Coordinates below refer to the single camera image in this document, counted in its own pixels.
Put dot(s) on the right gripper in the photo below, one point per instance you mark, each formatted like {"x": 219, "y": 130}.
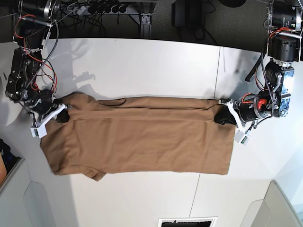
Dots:
{"x": 46, "y": 108}

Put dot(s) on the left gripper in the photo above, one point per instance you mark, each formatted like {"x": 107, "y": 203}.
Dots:
{"x": 238, "y": 113}

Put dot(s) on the brown t-shirt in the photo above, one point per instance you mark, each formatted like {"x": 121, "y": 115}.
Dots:
{"x": 138, "y": 134}

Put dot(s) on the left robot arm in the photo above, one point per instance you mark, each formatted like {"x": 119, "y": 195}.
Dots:
{"x": 282, "y": 47}

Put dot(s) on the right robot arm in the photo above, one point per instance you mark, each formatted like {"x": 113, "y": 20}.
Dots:
{"x": 32, "y": 81}

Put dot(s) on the white power strip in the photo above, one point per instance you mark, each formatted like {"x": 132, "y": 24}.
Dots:
{"x": 76, "y": 10}

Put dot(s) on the left grey chair back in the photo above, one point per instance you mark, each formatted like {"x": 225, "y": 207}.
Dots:
{"x": 23, "y": 202}

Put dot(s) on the grey chair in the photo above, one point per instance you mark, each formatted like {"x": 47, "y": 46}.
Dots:
{"x": 274, "y": 210}
{"x": 23, "y": 202}

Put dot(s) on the right grey chair back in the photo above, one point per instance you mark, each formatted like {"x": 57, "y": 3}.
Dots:
{"x": 274, "y": 210}

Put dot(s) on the white framed floor vent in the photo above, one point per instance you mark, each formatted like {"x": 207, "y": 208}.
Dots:
{"x": 187, "y": 222}

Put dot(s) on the black power adapter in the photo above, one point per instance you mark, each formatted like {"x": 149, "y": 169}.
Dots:
{"x": 179, "y": 11}

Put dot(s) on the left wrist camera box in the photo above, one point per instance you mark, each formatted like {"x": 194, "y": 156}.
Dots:
{"x": 241, "y": 138}

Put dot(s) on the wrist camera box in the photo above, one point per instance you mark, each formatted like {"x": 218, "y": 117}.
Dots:
{"x": 39, "y": 132}
{"x": 241, "y": 138}

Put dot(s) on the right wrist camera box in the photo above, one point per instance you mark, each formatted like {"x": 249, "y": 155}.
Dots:
{"x": 39, "y": 132}

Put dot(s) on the aluminium table frame post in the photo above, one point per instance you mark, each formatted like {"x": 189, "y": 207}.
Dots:
{"x": 145, "y": 26}

